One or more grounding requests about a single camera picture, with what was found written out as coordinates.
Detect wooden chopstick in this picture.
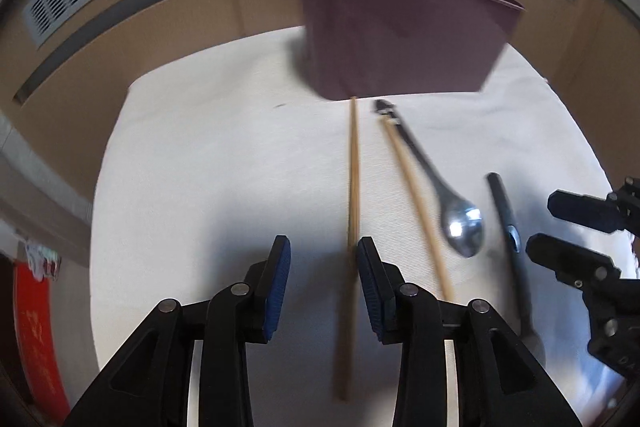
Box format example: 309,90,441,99
333,98,360,402
380,116,456,303

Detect black-handled spoon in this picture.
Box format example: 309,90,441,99
486,172,546,364

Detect smiley-handle metal spoon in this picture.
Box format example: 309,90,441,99
373,98,484,258

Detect white cloth mat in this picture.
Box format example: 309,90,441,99
90,28,637,426

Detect maroon utensil caddy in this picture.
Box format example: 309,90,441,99
300,0,524,101

